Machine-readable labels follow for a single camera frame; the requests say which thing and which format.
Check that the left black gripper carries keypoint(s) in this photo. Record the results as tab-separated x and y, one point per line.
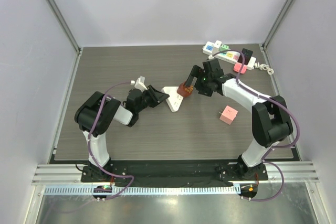
155	95

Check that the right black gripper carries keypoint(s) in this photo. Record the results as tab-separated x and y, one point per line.
199	83

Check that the white triangular socket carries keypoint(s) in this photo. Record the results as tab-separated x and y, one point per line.
174	100

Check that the red fish cube plug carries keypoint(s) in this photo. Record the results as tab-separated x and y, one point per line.
185	91

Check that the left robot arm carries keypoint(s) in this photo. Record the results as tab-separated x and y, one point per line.
95	116

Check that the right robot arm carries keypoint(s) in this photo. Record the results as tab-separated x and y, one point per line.
270	122

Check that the white charger plug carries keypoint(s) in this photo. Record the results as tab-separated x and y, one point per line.
216	47

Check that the green cube plug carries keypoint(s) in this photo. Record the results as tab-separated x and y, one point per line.
224	47

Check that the small pink cube plug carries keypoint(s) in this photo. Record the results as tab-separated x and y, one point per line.
238	67

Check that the black cube plug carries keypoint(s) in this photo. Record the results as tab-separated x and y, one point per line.
247	56

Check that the white power strip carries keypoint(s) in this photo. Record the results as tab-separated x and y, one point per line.
228	56

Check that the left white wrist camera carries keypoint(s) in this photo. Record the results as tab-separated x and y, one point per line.
139	83

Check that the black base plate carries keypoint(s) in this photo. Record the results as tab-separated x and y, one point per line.
224	170

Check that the slotted cable duct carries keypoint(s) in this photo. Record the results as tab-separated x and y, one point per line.
109	191

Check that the left aluminium frame post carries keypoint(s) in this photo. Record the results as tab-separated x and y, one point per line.
60	19

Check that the aluminium frame post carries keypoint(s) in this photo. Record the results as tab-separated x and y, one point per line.
278	21
60	19

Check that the aluminium front rail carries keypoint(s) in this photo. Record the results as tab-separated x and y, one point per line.
58	174

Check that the right aluminium frame post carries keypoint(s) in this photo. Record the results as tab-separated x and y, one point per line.
278	21

